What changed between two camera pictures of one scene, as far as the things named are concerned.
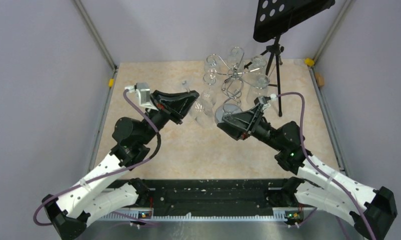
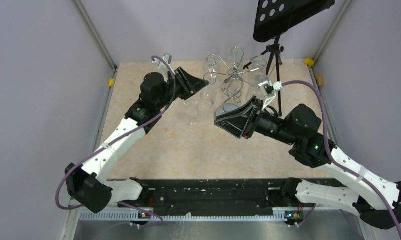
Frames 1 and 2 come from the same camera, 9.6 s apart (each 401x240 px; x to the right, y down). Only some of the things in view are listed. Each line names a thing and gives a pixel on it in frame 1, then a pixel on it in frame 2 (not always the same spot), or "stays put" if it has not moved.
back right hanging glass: (258, 65) stays put
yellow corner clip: (309, 62) stays put
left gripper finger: (182, 102) to (195, 84)
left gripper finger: (189, 96) to (192, 83)
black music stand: (271, 18) stays put
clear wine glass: (209, 96) stays put
